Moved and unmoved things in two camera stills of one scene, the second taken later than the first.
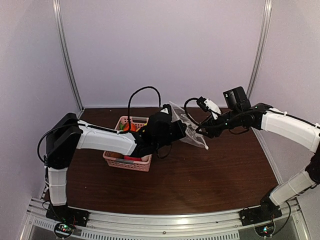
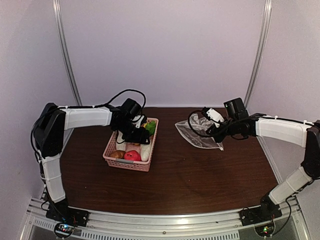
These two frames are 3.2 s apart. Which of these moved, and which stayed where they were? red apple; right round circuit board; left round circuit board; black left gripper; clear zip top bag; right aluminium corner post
Moved: clear zip top bag; black left gripper
Stayed: right aluminium corner post; right round circuit board; left round circuit board; red apple
